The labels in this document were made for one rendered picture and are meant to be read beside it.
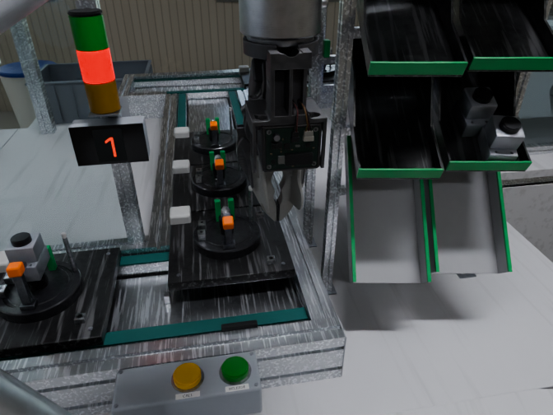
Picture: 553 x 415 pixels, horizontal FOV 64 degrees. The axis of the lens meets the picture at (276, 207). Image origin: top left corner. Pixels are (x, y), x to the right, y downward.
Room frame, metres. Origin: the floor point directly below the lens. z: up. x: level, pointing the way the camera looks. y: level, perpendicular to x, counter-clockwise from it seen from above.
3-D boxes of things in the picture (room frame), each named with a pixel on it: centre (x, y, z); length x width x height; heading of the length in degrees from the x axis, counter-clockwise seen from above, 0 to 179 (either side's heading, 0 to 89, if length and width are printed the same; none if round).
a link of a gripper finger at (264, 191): (0.43, 0.01, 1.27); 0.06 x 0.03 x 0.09; 10
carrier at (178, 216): (0.75, 0.10, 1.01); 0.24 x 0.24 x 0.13; 10
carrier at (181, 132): (1.23, 0.19, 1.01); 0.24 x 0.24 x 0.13; 10
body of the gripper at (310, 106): (0.43, -0.01, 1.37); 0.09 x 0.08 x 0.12; 10
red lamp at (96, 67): (0.73, 0.29, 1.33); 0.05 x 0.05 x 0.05
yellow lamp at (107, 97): (0.73, 0.29, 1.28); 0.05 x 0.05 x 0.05
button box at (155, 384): (0.42, 0.13, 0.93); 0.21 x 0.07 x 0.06; 100
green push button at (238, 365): (0.43, 0.06, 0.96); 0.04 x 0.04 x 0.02
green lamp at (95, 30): (0.73, 0.29, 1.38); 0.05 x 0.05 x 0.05
